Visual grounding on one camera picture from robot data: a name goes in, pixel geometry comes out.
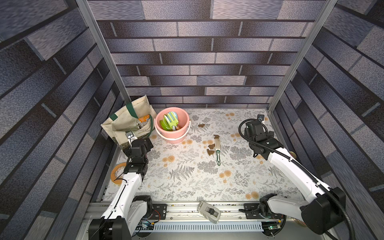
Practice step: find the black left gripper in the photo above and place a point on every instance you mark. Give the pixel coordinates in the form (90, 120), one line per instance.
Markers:
(148, 147)

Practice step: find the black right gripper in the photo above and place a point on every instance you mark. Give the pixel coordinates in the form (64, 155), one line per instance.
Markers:
(252, 132)

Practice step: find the white green hand brush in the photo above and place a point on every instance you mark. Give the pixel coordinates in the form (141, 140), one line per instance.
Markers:
(218, 149)

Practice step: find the pink plastic bucket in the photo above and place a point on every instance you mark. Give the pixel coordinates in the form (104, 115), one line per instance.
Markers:
(184, 125)

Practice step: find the green hand rake wooden handle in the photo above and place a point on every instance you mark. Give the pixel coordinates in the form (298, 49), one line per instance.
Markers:
(178, 120)

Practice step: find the green trowel yellow blue handle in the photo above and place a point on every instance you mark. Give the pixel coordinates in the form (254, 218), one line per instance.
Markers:
(165, 126)

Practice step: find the blue trowel with soil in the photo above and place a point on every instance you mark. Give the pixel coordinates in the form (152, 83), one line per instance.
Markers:
(172, 120)

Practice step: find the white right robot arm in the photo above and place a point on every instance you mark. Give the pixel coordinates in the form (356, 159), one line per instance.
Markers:
(323, 207)

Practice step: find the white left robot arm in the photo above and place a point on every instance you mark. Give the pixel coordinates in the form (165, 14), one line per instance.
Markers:
(127, 210)

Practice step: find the cream canvas tote bag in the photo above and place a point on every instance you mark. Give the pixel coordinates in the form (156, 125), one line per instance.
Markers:
(136, 118)

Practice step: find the orange tape roll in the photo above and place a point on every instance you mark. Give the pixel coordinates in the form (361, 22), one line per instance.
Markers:
(117, 173)

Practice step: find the grey tape dispenser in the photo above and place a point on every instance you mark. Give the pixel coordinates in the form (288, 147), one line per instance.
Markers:
(209, 211)

